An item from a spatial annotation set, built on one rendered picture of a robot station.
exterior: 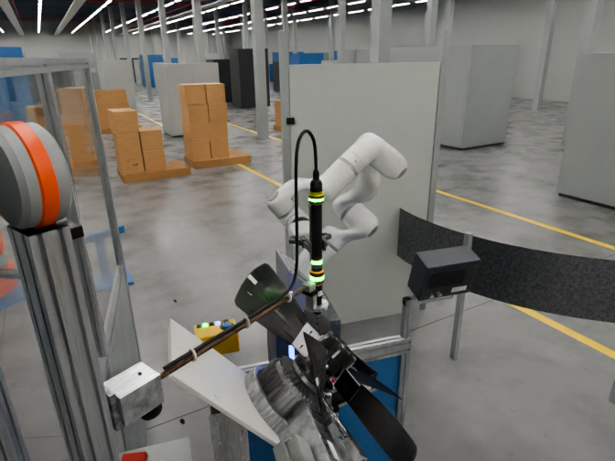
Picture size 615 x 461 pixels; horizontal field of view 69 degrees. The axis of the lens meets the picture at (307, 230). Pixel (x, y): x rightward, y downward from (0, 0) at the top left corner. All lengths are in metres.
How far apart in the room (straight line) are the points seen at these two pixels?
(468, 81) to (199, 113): 5.77
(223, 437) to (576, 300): 2.34
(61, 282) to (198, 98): 8.58
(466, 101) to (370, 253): 7.72
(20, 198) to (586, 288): 2.89
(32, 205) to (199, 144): 8.71
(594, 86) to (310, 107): 5.17
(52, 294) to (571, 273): 2.75
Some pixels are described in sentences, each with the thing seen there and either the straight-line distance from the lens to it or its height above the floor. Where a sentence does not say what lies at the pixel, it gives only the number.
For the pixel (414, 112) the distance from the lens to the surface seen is 3.43.
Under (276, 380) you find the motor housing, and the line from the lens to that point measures 1.38.
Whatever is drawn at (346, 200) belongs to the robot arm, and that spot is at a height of 1.46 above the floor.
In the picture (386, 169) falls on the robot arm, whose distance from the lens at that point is 1.69.
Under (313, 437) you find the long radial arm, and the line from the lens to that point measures 1.27.
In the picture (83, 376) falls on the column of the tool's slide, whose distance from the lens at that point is 0.90.
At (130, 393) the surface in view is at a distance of 0.99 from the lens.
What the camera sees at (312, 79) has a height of 1.91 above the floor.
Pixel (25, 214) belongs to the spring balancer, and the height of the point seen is 1.84.
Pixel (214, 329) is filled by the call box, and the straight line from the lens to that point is 1.80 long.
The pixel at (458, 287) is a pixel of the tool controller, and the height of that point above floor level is 1.09.
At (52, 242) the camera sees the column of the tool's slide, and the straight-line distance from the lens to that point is 0.79.
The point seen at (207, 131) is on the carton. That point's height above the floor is 0.70.
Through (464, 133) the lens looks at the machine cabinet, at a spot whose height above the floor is 0.40.
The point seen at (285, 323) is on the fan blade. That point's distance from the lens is 1.35.
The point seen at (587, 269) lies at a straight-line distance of 3.07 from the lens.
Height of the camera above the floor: 2.04
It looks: 21 degrees down
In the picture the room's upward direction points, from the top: 1 degrees counter-clockwise
